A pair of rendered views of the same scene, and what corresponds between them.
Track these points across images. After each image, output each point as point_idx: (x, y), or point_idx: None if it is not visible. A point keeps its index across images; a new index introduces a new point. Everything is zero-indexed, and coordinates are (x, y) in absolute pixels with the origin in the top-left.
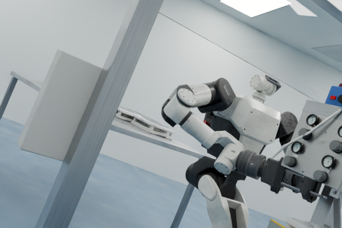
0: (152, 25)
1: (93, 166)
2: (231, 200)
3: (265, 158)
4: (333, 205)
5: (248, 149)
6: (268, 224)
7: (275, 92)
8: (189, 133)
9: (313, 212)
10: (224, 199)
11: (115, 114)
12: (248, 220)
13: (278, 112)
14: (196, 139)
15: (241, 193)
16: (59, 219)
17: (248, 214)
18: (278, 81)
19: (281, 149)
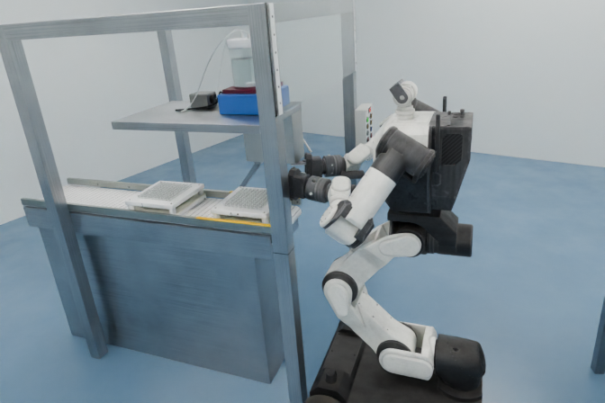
0: (342, 82)
1: (345, 152)
2: (377, 231)
3: (325, 159)
4: (258, 166)
5: (338, 155)
6: (301, 200)
7: (396, 99)
8: None
9: (291, 216)
10: (378, 227)
11: (344, 128)
12: (357, 251)
13: (383, 127)
14: None
15: (387, 237)
16: None
17: (362, 248)
18: (397, 83)
19: (304, 143)
